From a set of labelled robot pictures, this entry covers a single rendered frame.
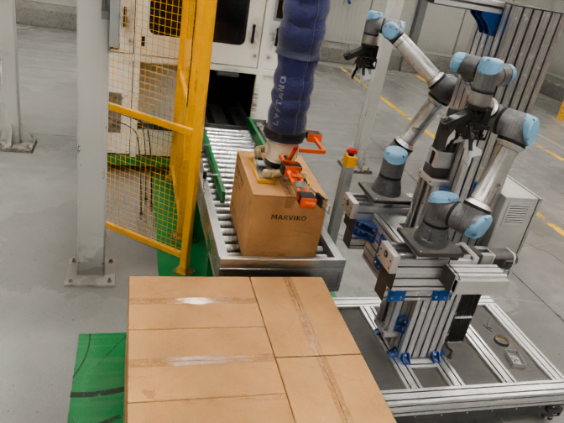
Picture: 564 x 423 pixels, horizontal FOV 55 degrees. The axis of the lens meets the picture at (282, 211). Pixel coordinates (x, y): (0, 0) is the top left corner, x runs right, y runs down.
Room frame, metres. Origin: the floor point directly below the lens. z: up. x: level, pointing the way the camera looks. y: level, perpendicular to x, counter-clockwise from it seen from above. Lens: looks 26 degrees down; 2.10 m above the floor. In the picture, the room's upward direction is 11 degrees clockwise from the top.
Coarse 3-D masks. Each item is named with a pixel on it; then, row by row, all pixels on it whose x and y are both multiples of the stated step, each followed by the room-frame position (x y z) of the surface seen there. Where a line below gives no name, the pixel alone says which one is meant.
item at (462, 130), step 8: (480, 112) 1.84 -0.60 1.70; (488, 112) 1.85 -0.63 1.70; (472, 120) 1.83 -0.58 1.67; (480, 120) 1.85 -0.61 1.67; (488, 120) 1.85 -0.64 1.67; (456, 128) 1.87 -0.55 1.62; (464, 128) 1.83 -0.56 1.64; (472, 128) 1.81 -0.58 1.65; (480, 128) 1.82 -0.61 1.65; (488, 128) 1.83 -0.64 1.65; (464, 136) 1.82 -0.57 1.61; (480, 136) 1.83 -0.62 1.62
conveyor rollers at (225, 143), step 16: (208, 128) 4.51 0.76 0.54; (224, 128) 4.57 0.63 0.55; (224, 144) 4.20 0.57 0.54; (240, 144) 4.25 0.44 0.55; (256, 144) 4.37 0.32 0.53; (224, 160) 3.85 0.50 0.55; (208, 176) 3.53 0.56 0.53; (224, 176) 3.57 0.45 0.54; (224, 208) 3.05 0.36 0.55; (224, 224) 2.86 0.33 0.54; (224, 240) 2.67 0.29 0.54; (320, 256) 2.68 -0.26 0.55
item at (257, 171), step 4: (248, 156) 2.93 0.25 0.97; (252, 156) 2.94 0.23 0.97; (252, 160) 2.87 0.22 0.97; (252, 164) 2.81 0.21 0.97; (256, 164) 2.81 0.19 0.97; (252, 168) 2.79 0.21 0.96; (256, 168) 2.76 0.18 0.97; (260, 168) 2.77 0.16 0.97; (264, 168) 2.72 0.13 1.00; (256, 172) 2.71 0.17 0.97; (260, 172) 2.71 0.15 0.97; (256, 176) 2.66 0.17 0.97; (260, 176) 2.65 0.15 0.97; (260, 180) 2.62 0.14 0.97; (264, 180) 2.63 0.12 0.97; (268, 180) 2.63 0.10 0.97; (272, 180) 2.64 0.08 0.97
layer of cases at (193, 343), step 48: (144, 288) 2.09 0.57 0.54; (192, 288) 2.16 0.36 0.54; (240, 288) 2.23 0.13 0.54; (288, 288) 2.31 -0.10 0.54; (144, 336) 1.76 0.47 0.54; (192, 336) 1.82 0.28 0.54; (240, 336) 1.87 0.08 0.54; (288, 336) 1.93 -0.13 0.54; (336, 336) 2.00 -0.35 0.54; (144, 384) 1.50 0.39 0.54; (192, 384) 1.54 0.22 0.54; (240, 384) 1.59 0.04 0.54; (288, 384) 1.64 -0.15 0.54; (336, 384) 1.69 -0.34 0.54
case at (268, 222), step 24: (240, 168) 2.89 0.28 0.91; (240, 192) 2.79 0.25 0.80; (264, 192) 2.52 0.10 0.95; (288, 192) 2.57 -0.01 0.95; (240, 216) 2.70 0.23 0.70; (264, 216) 2.49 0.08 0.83; (288, 216) 2.53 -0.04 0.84; (312, 216) 2.57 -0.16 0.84; (240, 240) 2.61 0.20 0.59; (264, 240) 2.50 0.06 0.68; (288, 240) 2.54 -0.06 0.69; (312, 240) 2.58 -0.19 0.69
